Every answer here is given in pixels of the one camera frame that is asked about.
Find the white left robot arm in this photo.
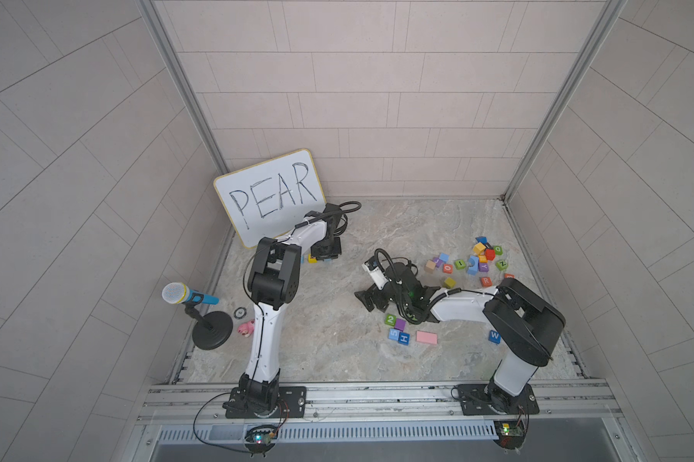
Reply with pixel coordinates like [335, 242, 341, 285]
[239, 203, 344, 412]

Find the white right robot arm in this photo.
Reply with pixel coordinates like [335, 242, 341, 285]
[355, 248, 566, 398]

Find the whiteboard with PEAR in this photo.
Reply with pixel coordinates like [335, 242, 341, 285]
[213, 148, 326, 248]

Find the blue H block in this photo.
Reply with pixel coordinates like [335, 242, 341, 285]
[398, 332, 410, 346]

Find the pink rectangular block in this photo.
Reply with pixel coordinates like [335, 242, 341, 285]
[415, 331, 438, 346]

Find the blue W block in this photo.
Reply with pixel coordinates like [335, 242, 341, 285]
[488, 330, 501, 345]

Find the pink pig toy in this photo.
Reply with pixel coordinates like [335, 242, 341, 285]
[237, 320, 256, 337]

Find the toy microphone on stand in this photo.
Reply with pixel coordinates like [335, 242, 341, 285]
[161, 282, 233, 350]

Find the right green circuit board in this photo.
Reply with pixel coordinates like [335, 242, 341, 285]
[494, 421, 526, 450]

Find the green circuit board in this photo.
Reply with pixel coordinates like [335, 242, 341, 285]
[244, 425, 278, 454]
[494, 421, 526, 450]

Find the left green circuit board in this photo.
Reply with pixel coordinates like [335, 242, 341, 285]
[244, 425, 278, 454]

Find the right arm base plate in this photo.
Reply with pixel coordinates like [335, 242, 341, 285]
[451, 383, 540, 416]

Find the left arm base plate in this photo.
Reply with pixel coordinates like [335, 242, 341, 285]
[222, 383, 308, 419]

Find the aluminium front rail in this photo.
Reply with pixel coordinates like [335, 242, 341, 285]
[135, 379, 623, 425]

